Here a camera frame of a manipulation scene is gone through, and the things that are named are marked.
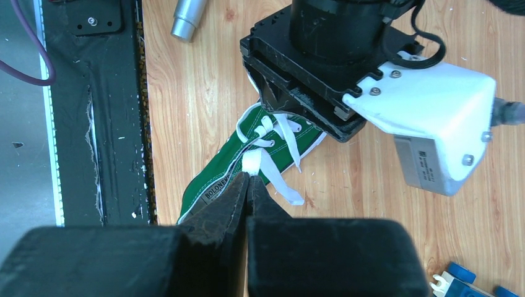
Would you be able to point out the green canvas sneaker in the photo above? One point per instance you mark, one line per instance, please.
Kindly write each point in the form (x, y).
(226, 164)

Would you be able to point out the white shoelace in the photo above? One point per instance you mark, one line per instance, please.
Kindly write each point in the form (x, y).
(259, 161)

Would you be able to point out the blue red toy car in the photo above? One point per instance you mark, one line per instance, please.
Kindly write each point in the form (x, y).
(458, 281)

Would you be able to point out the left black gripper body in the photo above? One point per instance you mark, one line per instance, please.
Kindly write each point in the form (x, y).
(330, 48)

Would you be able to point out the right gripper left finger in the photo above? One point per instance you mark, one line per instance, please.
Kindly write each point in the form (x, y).
(201, 257)

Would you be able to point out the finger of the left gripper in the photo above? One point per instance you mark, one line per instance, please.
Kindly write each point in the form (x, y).
(277, 100)

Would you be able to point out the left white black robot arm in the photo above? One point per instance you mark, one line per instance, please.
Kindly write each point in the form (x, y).
(330, 67)

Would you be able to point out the silver microphone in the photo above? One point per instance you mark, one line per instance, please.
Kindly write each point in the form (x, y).
(187, 16)

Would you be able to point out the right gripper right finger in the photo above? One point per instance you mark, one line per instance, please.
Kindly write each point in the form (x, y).
(327, 256)

